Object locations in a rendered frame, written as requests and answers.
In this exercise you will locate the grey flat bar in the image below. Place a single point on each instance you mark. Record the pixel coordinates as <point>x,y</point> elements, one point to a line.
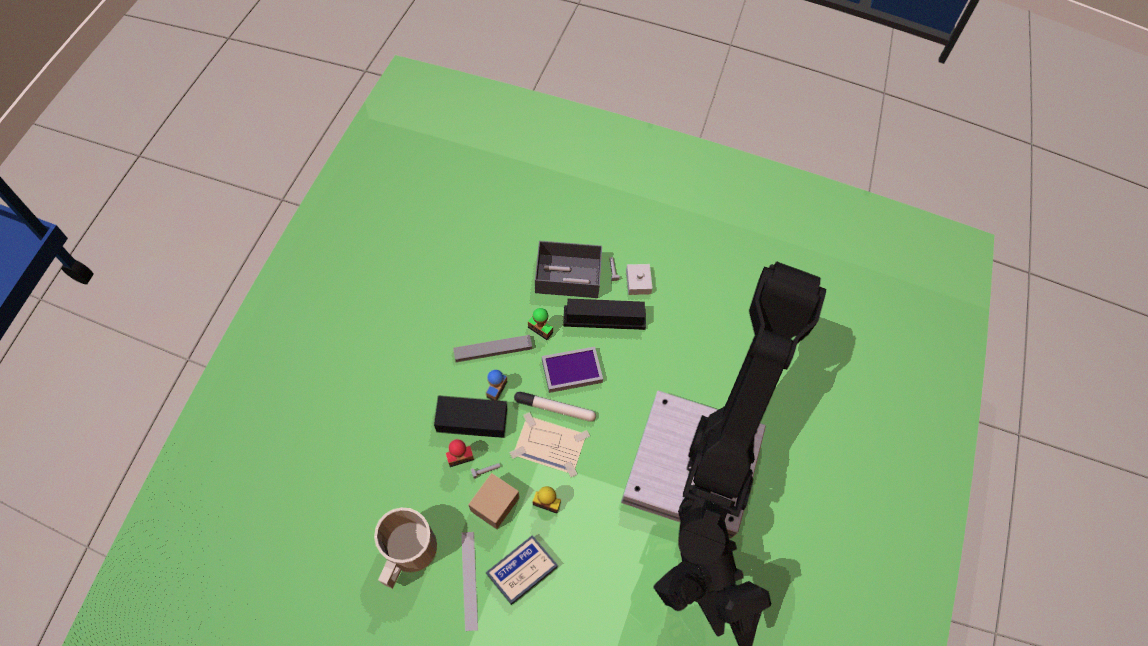
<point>469,581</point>
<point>492,348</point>

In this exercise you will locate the cream inspection card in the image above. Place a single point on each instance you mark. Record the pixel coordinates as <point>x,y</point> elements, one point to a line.
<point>549,445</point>

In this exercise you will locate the tan cube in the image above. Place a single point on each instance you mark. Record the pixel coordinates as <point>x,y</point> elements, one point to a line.
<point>494,500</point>

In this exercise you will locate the blue-handled rubber stamp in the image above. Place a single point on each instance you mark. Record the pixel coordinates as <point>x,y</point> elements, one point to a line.
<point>497,383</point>

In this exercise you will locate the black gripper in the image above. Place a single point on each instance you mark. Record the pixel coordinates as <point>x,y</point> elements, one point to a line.
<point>738,605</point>

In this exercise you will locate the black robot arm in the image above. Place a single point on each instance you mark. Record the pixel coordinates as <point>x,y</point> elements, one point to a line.
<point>787,302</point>

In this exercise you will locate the green-handled stamp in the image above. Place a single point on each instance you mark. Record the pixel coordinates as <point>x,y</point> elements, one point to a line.
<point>538,324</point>

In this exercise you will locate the brown mug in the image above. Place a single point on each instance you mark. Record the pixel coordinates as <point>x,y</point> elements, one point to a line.
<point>406,541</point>

